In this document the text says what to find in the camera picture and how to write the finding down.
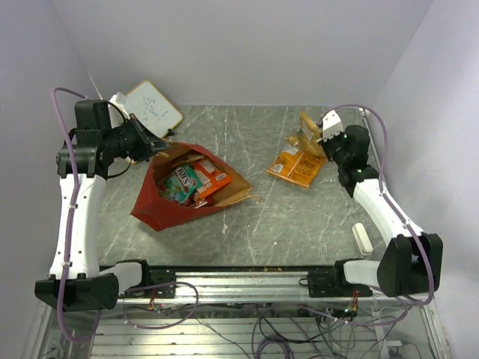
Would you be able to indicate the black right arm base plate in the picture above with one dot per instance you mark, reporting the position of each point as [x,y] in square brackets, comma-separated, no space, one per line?
[329,282]

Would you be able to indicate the orange cracker snack pack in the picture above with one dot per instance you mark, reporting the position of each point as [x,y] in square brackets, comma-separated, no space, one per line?
[212,178]

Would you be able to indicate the teal candy snack pack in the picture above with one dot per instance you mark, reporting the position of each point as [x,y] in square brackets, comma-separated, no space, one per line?
[180,184]

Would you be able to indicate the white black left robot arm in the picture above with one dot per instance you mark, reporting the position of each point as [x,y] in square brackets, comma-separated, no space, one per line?
[75,281]

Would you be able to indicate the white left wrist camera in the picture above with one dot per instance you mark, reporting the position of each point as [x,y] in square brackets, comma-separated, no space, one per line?
[118,100]

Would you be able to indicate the red paper bag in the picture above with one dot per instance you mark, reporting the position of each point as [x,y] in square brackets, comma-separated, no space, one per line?
[160,213]

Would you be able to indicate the small whiteboard yellow frame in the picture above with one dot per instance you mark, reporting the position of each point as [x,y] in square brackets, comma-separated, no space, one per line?
[152,108]

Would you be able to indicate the aluminium rail frame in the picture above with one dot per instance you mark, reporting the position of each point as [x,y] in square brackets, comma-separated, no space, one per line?
[244,312]

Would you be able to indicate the orange chip bag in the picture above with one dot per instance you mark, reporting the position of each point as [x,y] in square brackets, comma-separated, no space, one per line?
[296,167]

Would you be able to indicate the yellow chip bag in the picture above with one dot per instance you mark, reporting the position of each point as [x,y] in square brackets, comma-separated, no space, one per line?
[307,137]

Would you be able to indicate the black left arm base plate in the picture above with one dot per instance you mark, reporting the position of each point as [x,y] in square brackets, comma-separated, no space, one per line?
[157,280]

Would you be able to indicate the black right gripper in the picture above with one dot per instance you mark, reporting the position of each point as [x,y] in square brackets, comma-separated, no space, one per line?
[325,143]

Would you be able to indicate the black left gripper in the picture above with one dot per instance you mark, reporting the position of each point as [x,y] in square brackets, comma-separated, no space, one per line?
[147,141]

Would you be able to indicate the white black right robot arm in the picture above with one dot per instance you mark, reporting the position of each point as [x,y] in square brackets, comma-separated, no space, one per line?
[412,260]

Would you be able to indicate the white block on table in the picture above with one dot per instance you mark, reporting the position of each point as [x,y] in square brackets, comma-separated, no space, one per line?
[362,239]

